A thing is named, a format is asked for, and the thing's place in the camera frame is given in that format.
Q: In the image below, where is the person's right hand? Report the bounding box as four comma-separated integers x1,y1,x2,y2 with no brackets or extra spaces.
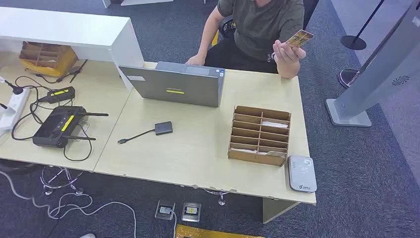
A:
185,54,207,66

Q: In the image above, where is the thin black cable loop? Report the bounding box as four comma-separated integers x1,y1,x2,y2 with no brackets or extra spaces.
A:
63,121,94,162

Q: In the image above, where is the pale patterned room key card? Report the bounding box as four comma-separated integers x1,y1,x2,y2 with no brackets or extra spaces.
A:
258,150,288,158

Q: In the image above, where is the white power strip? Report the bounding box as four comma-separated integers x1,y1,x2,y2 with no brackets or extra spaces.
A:
0,88,31,131

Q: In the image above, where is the small chrome chair foot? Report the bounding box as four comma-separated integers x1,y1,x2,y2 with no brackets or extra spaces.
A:
203,188,230,207

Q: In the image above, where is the person's left hand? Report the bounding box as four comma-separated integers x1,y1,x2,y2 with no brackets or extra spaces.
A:
272,40,307,64

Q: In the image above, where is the person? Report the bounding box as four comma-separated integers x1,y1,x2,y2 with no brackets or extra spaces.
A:
185,0,319,79

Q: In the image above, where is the yellow floor sheet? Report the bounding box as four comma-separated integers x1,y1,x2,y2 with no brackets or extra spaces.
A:
174,224,265,238

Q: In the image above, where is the chrome stanchion base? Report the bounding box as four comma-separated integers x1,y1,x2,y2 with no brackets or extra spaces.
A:
338,68,361,89

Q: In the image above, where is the white desk shelf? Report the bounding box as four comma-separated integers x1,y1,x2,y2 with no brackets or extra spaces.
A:
0,6,145,93

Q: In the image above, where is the gold patterned ID card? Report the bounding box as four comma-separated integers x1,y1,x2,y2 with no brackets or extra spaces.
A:
285,29,315,48

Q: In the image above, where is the large chrome chair base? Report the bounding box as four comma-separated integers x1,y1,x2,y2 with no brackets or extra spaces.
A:
40,166,84,196

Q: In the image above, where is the grey kiosk stand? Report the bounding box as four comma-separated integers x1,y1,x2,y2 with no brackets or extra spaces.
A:
325,0,420,128

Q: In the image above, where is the black power brick yellow label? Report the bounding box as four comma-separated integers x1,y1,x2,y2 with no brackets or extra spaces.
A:
39,86,76,105

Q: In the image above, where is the grey laptop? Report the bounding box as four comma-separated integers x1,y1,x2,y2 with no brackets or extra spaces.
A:
118,61,226,108

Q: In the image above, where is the black remote controller with antennas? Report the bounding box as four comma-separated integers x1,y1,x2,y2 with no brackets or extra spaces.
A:
32,106,109,149

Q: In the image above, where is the white furniture base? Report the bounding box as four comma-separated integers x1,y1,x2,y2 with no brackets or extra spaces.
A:
102,0,174,8

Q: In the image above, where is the wooden slotted card organizer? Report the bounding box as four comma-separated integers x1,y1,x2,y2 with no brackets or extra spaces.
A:
227,105,292,167

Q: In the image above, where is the black plug with thick cable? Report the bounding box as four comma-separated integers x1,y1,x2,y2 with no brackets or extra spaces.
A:
3,75,76,141

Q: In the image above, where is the black stanchion post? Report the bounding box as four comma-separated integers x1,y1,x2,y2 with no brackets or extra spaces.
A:
340,0,385,51

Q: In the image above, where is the white floor cable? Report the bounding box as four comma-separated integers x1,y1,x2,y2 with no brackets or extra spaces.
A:
0,170,137,238

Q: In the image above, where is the small black tripod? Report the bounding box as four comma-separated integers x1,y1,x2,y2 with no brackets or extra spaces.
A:
35,59,89,83

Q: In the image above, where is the floor outlet with white plug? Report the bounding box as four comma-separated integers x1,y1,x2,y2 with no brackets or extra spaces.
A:
155,200,176,221

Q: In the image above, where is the black USB adapter with cable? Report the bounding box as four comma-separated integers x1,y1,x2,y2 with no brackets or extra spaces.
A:
117,121,173,145

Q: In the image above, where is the beige desk side panel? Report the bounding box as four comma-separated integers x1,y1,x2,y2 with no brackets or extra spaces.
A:
262,197,300,225

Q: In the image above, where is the wooden organizer in yellow box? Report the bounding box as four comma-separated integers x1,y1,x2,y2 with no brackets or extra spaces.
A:
18,41,79,77

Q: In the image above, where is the floor outlet with yellow label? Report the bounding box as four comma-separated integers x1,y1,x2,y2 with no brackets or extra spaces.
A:
181,201,202,223

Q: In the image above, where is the grey white card reader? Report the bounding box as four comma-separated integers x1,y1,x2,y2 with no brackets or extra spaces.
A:
287,155,317,193

